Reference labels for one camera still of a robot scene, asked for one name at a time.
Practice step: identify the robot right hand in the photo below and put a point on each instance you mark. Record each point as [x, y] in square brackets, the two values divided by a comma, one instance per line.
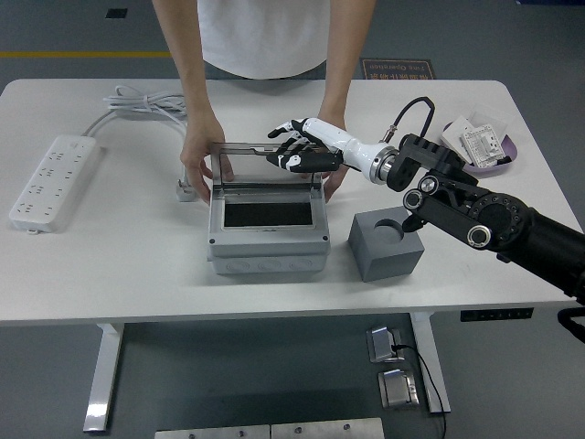
[329, 132]

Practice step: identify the person's right hand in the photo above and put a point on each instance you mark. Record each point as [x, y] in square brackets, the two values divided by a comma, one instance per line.
[196, 144]

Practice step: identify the person's left hand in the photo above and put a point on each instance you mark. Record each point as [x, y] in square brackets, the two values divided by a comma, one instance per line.
[336, 183]

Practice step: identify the transparent hinged box lid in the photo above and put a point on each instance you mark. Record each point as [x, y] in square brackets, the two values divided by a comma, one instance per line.
[247, 167]

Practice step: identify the grey electrical enclosure box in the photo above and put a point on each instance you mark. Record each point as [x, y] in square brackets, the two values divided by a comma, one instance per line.
[269, 253]

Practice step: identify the person's left forearm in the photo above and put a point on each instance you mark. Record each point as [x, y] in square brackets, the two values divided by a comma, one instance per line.
[345, 68]

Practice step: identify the person's right forearm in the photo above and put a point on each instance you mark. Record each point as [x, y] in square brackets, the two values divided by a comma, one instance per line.
[189, 68]

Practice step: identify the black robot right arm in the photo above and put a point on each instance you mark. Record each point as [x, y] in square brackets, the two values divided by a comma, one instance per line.
[503, 215]

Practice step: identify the grey block battery holder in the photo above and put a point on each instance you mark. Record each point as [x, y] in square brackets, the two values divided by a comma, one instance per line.
[388, 260]

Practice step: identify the plain white card box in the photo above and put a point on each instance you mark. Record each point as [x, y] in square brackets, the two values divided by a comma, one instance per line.
[452, 132]

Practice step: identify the silver floor socket box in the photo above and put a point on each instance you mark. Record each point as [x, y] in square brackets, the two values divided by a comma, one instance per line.
[397, 388]
[381, 343]

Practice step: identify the dark floor sign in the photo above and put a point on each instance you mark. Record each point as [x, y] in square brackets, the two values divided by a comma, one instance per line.
[397, 68]

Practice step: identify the person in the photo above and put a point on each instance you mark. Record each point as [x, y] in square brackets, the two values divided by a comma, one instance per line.
[260, 36]

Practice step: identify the white socket panel with label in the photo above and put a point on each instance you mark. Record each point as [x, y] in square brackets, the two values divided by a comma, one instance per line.
[480, 144]

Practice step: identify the white power strip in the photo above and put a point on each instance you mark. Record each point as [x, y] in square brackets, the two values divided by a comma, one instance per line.
[50, 183]

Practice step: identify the black floor hatch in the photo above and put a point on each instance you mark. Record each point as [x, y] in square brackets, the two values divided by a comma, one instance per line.
[116, 13]

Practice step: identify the clear plastic bag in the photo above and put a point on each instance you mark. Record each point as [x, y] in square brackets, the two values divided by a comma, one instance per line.
[491, 114]

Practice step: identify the small black part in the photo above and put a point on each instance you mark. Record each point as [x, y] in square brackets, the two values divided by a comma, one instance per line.
[505, 159]

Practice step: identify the purple plastic tray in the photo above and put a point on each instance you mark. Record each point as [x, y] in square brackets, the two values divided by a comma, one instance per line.
[509, 148]

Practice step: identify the white table leg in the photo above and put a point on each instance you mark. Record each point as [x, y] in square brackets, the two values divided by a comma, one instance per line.
[425, 338]
[103, 375]

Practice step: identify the black table control panel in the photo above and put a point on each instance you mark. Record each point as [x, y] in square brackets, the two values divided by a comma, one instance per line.
[496, 314]

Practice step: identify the grey metal plate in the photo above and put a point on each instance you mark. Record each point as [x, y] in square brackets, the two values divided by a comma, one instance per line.
[326, 429]
[212, 433]

